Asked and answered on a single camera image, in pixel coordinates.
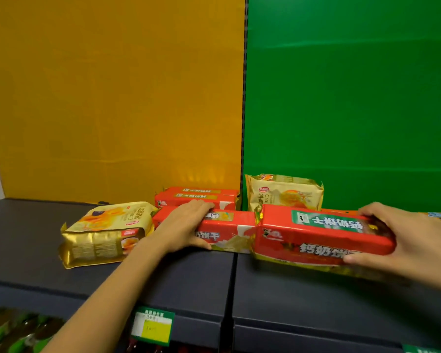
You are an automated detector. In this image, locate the dark grey shelf board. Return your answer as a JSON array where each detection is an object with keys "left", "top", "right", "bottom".
[
  {"left": 231, "top": 253, "right": 441, "bottom": 353},
  {"left": 0, "top": 198, "right": 238, "bottom": 350}
]

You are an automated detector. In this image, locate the black perforated shelf upright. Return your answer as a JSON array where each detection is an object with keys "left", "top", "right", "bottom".
[{"left": 240, "top": 0, "right": 250, "bottom": 211}]

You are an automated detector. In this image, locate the person's left hand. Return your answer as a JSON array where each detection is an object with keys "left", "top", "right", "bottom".
[{"left": 144, "top": 199, "right": 215, "bottom": 254}]

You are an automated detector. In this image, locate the red biscuit packet white splash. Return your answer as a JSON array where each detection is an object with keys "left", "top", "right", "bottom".
[{"left": 152, "top": 206, "right": 258, "bottom": 254}]

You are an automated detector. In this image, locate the gold croissant packet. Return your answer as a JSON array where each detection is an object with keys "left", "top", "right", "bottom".
[{"left": 58, "top": 202, "right": 158, "bottom": 269}]

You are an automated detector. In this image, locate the green yellow price tag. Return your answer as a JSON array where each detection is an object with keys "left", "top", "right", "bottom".
[{"left": 130, "top": 306, "right": 175, "bottom": 347}]

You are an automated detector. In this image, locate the person's right hand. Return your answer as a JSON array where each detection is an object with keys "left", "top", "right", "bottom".
[{"left": 343, "top": 202, "right": 441, "bottom": 293}]

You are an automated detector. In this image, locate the green back panel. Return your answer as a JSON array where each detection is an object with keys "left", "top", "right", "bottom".
[{"left": 243, "top": 0, "right": 441, "bottom": 214}]

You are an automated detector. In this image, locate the row of green bottles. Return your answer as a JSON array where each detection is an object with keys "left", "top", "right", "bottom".
[{"left": 0, "top": 304, "right": 65, "bottom": 353}]

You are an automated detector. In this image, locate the yellow back panel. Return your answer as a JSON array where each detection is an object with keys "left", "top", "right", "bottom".
[{"left": 0, "top": 0, "right": 246, "bottom": 205}]

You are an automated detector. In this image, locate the red biscuit packet green label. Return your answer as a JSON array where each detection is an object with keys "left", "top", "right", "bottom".
[{"left": 252, "top": 204, "right": 397, "bottom": 267}]

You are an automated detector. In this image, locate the gold yellow snack packet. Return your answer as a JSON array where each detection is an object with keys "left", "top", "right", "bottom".
[{"left": 253, "top": 252, "right": 394, "bottom": 280}]

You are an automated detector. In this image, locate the pale yellow croissant packet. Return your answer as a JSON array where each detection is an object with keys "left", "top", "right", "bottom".
[{"left": 245, "top": 174, "right": 325, "bottom": 214}]

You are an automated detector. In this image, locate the person's left forearm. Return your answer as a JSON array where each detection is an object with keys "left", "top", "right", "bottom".
[{"left": 40, "top": 237, "right": 170, "bottom": 353}]

